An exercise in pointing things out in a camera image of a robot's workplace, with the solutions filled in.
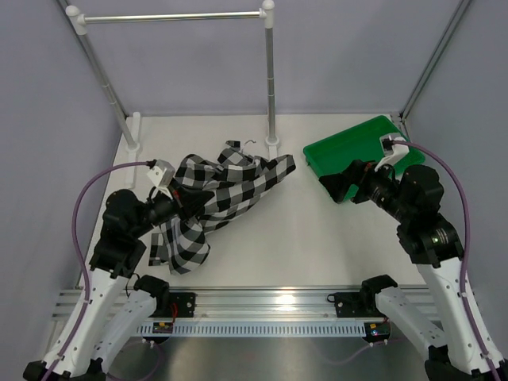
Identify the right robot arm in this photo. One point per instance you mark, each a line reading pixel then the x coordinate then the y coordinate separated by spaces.
pixel 460 347

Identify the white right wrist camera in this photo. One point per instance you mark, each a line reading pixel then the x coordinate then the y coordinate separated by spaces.
pixel 394 149

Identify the green plastic tray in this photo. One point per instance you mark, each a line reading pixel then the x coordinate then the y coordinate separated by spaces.
pixel 361 142

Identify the pink clothes hanger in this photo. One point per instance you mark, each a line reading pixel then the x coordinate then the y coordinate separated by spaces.
pixel 245 148

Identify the silver white clothes rack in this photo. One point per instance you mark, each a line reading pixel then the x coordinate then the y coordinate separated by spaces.
pixel 131 132

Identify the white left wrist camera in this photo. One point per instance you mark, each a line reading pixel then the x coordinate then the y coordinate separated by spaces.
pixel 161 173

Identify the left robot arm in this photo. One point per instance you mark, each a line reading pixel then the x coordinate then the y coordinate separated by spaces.
pixel 90 341

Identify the aluminium mounting rail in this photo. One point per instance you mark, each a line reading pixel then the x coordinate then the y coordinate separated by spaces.
pixel 263 303

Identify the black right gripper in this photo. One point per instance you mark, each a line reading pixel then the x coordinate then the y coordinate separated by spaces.
pixel 359 173

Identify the white slotted cable duct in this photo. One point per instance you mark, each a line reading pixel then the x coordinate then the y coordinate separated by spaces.
pixel 253 329

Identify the black white checked shirt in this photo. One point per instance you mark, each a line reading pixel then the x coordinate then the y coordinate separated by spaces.
pixel 237 181

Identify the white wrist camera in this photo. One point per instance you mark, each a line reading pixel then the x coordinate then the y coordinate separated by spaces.
pixel 161 173
pixel 394 149

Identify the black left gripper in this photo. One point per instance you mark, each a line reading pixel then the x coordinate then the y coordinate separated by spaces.
pixel 181 202

